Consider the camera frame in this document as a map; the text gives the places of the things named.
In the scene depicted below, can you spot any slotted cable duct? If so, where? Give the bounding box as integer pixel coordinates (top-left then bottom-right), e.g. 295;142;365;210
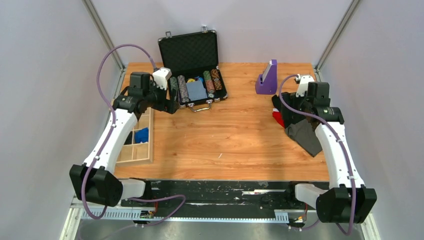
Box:
81;208;290;223

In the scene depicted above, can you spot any purple cable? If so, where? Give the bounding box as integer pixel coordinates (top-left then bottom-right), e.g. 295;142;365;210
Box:
80;43;187;229
278;74;357;236

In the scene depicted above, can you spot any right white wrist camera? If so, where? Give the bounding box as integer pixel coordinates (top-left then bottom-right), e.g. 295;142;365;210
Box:
294;74;315;98

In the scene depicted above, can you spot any black underwear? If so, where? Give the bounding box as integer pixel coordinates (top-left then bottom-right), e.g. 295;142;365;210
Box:
271;94;283;112

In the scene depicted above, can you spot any black poker chip case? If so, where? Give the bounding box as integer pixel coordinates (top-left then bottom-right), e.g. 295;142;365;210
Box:
157;26;229;112

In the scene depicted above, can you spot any red underwear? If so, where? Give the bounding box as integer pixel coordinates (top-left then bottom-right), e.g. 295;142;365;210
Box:
272;108;286;129

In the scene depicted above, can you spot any grey underwear white waistband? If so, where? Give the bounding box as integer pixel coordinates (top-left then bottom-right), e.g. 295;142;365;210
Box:
285;119;323;157

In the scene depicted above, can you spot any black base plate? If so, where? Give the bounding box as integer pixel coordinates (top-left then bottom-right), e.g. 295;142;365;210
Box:
121;179;317;222

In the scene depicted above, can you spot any blue rolled cloth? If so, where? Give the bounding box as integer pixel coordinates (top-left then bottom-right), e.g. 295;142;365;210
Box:
133;127;149;144

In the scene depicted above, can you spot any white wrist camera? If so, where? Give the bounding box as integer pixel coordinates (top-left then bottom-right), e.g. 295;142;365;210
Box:
152;67;172;90
294;74;315;98

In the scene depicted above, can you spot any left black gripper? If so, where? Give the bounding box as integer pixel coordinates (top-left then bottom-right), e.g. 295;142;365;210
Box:
143;80;180;115

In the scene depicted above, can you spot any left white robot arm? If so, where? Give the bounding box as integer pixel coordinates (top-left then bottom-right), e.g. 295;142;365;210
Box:
69;67;177;207

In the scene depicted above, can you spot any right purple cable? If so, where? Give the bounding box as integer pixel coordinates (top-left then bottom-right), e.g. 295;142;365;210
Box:
278;74;357;236

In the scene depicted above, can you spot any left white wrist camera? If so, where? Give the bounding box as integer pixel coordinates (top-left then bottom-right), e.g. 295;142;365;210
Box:
152;67;172;90

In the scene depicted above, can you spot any wooden compartment tray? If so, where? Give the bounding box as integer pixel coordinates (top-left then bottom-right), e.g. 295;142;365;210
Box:
116;107;154;167

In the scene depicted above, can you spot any purple card holder stand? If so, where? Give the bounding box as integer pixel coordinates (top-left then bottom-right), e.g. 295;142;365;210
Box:
255;59;278;95

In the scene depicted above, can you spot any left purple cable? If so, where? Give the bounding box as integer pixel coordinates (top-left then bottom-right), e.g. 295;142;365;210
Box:
80;43;187;229

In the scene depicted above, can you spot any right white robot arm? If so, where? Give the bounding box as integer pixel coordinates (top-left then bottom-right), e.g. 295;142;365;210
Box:
278;81;378;224

